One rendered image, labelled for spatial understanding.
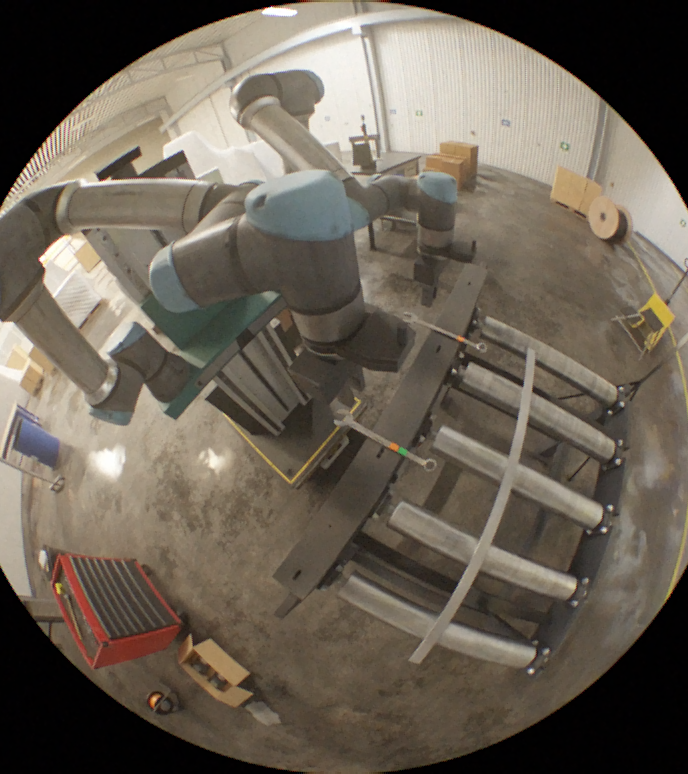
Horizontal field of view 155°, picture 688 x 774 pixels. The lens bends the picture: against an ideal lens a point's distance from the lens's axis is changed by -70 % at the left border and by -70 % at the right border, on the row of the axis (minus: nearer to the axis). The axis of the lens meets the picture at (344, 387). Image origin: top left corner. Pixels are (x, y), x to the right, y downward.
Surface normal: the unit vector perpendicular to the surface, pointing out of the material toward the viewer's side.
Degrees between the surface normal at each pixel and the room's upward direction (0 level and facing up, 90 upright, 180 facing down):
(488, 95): 90
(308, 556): 0
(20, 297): 105
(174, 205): 71
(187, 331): 90
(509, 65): 90
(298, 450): 0
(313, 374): 0
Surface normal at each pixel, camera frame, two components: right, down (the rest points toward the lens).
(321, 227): 0.51, 0.69
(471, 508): -0.15, -0.47
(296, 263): 0.00, 0.88
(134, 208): 0.13, 0.66
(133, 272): 0.76, 0.50
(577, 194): -0.60, 0.74
